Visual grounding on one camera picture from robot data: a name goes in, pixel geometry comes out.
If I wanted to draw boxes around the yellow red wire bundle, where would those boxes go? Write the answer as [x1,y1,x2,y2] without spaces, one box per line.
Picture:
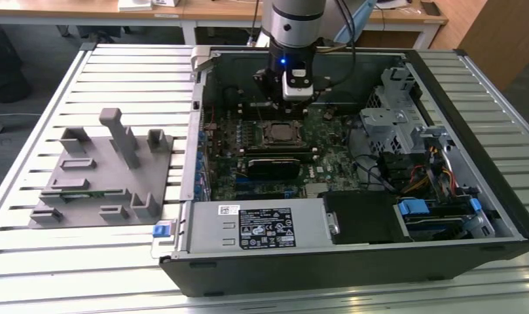
[402,146,460,197]

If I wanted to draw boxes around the black graphics card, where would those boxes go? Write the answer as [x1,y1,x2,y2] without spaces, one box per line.
[246,158,300,181]

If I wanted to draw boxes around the blue disk carrier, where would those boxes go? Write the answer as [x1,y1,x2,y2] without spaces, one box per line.
[397,199,430,217]

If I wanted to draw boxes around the grey power supply unit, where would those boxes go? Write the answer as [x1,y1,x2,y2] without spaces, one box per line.
[185,199,334,253]

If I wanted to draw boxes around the silver CPU green edge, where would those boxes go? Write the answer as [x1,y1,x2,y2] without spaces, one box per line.
[267,123,300,141]

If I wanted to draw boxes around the metal socket cover frame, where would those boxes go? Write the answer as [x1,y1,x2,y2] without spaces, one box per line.
[258,120,308,145]

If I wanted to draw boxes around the silver metal drive cage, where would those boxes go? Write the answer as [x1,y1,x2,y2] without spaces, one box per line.
[358,63,427,154]

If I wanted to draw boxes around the white box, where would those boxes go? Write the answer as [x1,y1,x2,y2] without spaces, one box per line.
[117,0,155,12]

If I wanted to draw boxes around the black internal cable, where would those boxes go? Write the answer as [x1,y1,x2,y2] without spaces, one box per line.
[354,153,397,192]

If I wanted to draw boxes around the black RAM slot row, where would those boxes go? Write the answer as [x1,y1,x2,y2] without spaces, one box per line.
[240,103,286,120]
[244,147,317,160]

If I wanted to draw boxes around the green motherboard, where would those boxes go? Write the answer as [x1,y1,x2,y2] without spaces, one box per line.
[198,104,366,202]

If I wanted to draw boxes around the grey parts rack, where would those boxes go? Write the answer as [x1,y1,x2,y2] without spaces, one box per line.
[28,107,176,230]

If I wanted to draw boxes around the black plastic holder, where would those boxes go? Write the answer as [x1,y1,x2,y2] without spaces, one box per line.
[379,152,425,184]

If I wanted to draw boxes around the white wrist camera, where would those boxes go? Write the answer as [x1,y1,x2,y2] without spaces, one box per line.
[280,67,315,101]

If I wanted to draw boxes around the black open PC case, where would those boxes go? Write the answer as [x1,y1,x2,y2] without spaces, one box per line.
[159,45,529,297]

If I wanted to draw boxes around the green RAM stick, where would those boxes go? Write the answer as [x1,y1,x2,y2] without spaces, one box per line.
[58,188,124,199]

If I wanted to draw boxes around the wooden cabinet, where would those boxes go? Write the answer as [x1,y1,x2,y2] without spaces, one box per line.
[430,0,529,92]

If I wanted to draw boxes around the silver chipset heatsink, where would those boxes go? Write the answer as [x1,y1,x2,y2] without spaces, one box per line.
[304,183,330,198]

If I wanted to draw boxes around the CPU socket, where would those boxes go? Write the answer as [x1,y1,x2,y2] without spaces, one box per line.
[258,119,308,147]

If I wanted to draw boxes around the black plastic shroud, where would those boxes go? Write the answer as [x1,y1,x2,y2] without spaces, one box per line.
[323,192,413,245]

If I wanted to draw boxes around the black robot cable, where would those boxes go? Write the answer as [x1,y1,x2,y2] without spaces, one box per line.
[331,0,358,91]

